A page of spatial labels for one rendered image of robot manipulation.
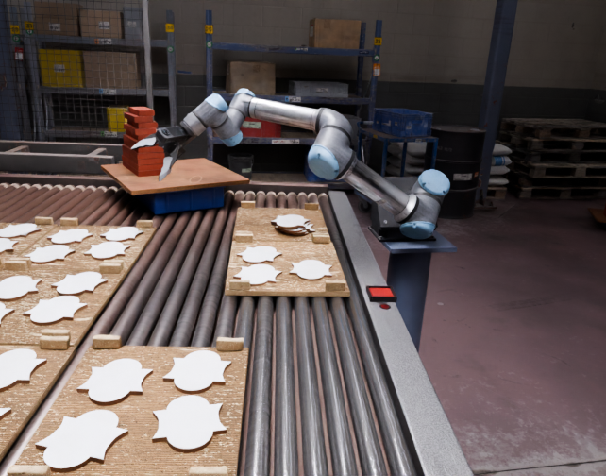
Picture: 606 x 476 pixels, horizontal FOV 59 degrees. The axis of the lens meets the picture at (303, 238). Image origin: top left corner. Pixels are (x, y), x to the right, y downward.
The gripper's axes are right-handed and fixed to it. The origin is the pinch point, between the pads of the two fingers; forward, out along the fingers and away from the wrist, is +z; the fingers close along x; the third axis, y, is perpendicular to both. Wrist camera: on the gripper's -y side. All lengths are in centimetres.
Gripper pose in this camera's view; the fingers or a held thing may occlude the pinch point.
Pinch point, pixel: (143, 164)
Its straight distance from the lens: 194.2
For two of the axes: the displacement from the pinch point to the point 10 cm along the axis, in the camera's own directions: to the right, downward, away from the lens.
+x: -6.6, -7.4, 0.9
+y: 0.3, 0.8, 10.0
